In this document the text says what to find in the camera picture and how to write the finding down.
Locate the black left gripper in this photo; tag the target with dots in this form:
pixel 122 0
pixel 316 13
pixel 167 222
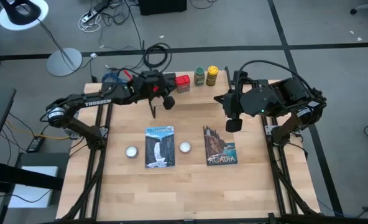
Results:
pixel 148 85

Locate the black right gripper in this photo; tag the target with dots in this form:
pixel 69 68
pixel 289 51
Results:
pixel 249 102

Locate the red smoked paprika tin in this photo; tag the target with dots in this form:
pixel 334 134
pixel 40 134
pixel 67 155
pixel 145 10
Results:
pixel 183 82

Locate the green lidded herb jar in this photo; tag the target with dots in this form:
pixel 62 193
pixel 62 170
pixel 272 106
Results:
pixel 199 76

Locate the yellow-lid seasoning jar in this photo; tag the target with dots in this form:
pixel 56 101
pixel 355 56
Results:
pixel 212 74

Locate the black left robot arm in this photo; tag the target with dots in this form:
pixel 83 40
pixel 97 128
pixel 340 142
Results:
pixel 94 102

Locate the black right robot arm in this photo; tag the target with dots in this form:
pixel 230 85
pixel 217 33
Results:
pixel 296 96

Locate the wooden shelf riser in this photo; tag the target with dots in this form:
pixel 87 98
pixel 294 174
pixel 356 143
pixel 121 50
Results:
pixel 199 96

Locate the Acadia book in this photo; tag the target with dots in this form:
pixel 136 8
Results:
pixel 219 146

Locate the Yellowstone book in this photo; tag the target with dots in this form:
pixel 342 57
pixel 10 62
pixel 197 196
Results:
pixel 159 146

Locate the centre pink patterned bowl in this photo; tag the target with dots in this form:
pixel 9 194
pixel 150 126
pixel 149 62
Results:
pixel 185 147

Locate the black box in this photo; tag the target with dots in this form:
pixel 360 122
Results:
pixel 162 6

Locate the white power strip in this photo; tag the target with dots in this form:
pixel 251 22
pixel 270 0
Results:
pixel 89 17

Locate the black power adapter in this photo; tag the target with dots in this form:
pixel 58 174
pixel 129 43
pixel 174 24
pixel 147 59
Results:
pixel 35 144

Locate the black desk leg bar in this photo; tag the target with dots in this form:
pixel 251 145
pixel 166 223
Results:
pixel 16 175

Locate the black table frame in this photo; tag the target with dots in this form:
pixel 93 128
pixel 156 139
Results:
pixel 92 186

